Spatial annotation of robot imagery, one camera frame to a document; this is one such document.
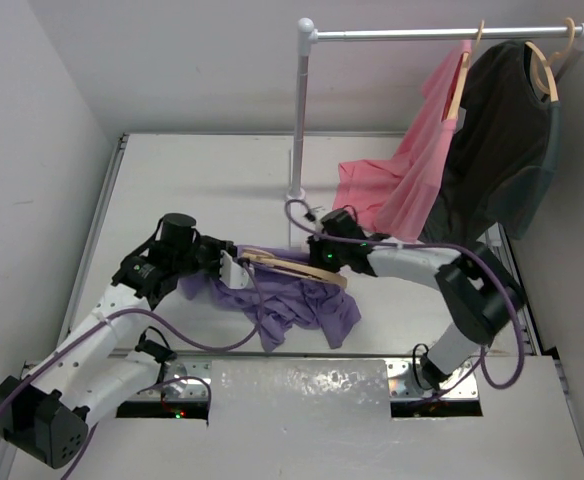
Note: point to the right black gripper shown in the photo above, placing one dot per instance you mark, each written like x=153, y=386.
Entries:
x=317, y=259

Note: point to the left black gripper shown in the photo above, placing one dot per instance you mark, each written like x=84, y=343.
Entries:
x=216, y=246

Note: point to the purple t shirt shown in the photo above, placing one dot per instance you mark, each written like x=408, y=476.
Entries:
x=283, y=299

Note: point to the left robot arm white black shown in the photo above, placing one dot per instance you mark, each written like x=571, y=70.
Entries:
x=48, y=413

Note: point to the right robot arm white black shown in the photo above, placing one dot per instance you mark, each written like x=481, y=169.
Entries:
x=481, y=296

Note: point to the pink t shirt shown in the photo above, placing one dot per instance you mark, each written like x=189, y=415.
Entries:
x=394, y=196

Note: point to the dark grey t shirt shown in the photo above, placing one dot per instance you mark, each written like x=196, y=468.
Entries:
x=503, y=159

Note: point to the wooden hanger holding pink shirt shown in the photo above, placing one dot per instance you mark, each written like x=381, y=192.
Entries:
x=452, y=110

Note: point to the wooden hanger holding dark shirt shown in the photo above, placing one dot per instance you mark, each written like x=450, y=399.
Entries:
x=541, y=66

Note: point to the silver clothes rack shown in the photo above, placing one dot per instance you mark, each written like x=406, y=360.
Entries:
x=308, y=36

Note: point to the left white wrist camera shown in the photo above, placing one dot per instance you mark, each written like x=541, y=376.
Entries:
x=231, y=273

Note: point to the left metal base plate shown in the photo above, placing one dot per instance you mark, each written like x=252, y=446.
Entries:
x=187, y=381

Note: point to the metal base plate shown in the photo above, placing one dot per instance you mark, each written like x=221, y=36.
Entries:
x=187, y=381
x=461, y=385

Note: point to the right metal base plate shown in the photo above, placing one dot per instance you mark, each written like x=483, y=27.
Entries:
x=461, y=385

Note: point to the aluminium table frame rail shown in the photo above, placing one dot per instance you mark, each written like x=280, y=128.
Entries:
x=8, y=451

